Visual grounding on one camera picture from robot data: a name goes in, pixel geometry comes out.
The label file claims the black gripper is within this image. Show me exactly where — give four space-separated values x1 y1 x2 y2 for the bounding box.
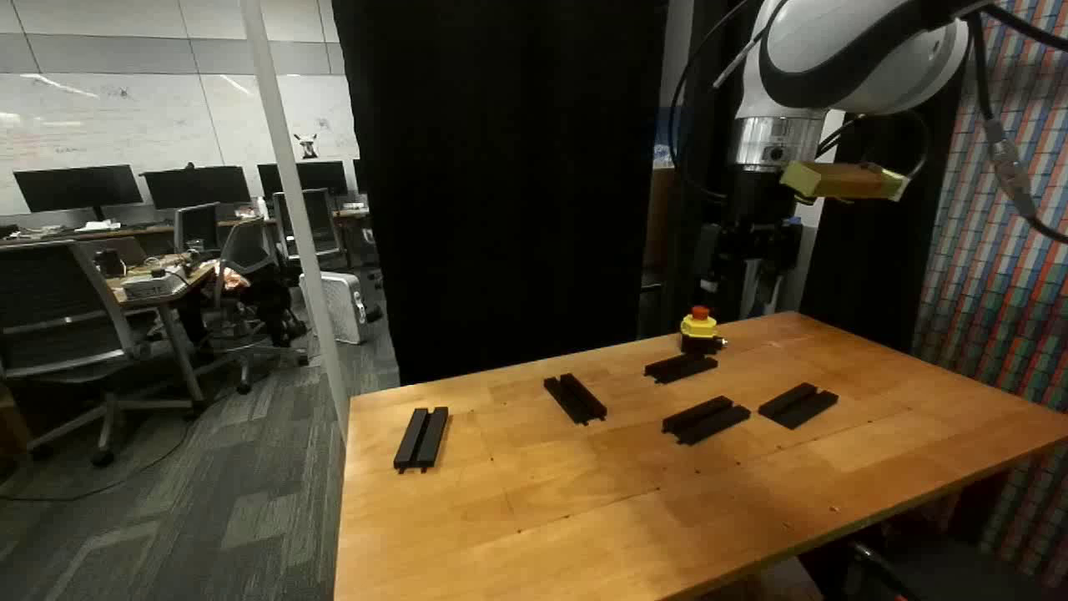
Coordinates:
694 168 800 315

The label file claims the black track piece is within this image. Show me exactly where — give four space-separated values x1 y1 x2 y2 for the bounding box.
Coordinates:
645 353 718 385
393 406 451 473
660 397 749 444
756 385 837 428
545 375 607 424

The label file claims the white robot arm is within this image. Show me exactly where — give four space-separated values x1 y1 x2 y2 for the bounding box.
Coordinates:
714 0 1068 316

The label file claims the yellow red emergency stop button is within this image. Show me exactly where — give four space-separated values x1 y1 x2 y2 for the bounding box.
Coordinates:
679 303 722 353

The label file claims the black curtain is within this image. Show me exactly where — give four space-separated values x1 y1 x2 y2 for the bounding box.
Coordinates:
329 0 666 385

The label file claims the white box on floor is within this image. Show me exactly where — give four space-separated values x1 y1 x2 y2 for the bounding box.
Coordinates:
319 269 363 346

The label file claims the black monitor right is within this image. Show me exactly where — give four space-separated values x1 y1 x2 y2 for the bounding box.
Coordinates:
257 159 348 198

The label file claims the black monitor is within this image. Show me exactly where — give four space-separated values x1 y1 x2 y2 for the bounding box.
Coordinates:
14 165 139 215
148 168 250 208
257 159 348 198

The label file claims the black office chair far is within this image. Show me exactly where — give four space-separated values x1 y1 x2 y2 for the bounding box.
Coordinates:
205 219 306 395

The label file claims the small monitor on desk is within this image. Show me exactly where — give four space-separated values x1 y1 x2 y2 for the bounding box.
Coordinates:
174 202 220 257

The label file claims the black monitor middle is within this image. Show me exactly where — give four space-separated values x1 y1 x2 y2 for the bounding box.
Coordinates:
148 168 250 208

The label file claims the office desk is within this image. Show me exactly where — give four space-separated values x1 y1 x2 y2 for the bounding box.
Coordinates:
108 255 228 406

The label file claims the black monitor left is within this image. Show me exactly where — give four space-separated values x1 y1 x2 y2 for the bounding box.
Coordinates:
14 165 139 215

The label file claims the grey office chair near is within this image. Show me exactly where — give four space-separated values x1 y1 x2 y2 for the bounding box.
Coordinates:
0 240 205 468

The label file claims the tan wrist camera box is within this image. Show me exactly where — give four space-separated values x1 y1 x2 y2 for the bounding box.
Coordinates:
781 159 907 199

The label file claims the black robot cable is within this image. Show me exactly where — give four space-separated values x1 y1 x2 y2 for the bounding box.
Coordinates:
965 2 1068 248

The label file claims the white metal post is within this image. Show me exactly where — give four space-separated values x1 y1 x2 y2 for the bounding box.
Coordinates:
241 0 348 435

